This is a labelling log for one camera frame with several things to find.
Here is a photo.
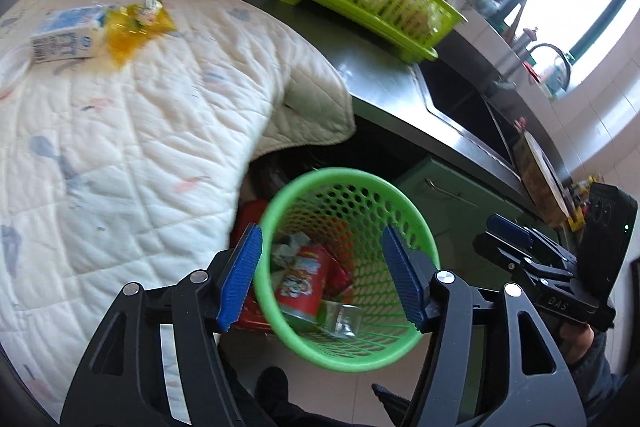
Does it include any person's hand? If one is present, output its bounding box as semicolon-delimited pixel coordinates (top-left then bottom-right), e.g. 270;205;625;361
560;323;594;364

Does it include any red plastic cup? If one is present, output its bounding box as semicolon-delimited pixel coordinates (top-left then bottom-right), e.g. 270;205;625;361
274;244;332;329

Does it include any white blue milk carton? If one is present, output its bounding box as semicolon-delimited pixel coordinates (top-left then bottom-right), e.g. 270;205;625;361
30;4;107;63

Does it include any white paper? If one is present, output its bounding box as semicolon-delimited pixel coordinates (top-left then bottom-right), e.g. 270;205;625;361
270;232;323;273

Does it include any green mesh trash basket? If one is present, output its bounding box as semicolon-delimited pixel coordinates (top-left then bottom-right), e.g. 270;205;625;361
254;168;439;373

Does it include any sink faucet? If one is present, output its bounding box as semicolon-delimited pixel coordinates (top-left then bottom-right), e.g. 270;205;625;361
525;43;572;98

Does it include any yellow plastic wrapper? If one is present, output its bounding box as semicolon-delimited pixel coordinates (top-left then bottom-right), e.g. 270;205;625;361
103;0;177;66

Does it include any white quilted mat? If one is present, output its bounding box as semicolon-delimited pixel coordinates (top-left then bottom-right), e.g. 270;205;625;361
1;0;355;416

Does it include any orange snack wrapper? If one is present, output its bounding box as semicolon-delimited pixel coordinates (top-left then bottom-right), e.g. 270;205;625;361
323;255;354;303

